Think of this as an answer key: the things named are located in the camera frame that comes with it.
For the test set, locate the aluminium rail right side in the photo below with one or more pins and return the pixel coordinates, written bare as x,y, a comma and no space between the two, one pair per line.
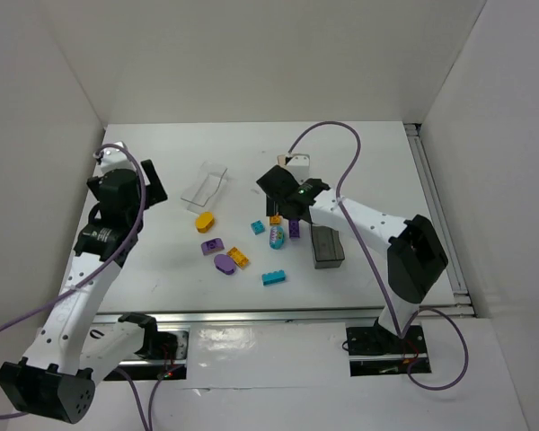
463,300

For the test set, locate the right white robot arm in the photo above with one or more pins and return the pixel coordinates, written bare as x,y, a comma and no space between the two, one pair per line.
405,255

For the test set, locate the yellow rectangular lego brick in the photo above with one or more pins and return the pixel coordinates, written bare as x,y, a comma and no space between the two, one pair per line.
240,259

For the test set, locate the small teal lego brick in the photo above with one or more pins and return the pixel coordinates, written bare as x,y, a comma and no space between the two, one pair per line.
258,227

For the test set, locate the purple oval lego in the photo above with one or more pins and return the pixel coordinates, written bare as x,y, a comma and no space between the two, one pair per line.
224,264

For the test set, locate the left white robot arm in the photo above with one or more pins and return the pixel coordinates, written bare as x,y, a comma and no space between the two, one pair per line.
58,373

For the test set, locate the long teal lego brick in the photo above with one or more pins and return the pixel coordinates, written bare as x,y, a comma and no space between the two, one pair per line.
273,278

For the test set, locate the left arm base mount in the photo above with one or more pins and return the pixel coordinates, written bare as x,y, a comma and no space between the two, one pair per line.
167,361

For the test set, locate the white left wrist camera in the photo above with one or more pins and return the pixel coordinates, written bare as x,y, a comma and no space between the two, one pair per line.
112,158

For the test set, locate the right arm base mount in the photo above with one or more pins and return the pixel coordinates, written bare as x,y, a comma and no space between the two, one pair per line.
374,351

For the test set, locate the aluminium rail front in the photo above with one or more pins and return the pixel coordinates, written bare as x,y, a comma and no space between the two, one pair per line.
289,315

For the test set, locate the dark grey plastic container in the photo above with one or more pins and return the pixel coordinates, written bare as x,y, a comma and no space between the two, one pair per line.
326,247

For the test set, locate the small yellow lego brick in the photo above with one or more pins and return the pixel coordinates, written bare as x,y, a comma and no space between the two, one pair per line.
275,220

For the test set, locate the clear plastic container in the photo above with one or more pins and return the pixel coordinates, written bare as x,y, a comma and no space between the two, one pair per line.
203,193

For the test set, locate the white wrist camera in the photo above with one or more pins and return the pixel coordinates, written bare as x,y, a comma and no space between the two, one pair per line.
299,165
112,158

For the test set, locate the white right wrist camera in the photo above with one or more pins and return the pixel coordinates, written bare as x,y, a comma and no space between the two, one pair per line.
299,165

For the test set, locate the purple sloped lego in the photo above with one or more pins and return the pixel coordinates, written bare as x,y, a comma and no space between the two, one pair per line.
212,246

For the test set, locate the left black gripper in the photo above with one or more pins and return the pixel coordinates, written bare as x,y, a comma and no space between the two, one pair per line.
154,182

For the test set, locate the amber plastic container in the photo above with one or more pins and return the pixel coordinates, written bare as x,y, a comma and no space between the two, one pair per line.
296,164

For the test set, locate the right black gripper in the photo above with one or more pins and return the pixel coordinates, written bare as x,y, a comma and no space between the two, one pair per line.
278,206

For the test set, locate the aluminium rail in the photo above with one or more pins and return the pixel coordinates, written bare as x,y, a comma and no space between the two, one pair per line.
289,315
463,300

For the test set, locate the yellow oval lego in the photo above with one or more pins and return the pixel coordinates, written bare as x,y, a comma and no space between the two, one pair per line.
204,222

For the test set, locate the teal oval flower lego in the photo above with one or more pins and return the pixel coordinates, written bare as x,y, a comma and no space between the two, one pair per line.
276,237

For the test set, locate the purple rectangular lego brick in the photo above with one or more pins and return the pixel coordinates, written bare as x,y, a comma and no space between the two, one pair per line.
294,229

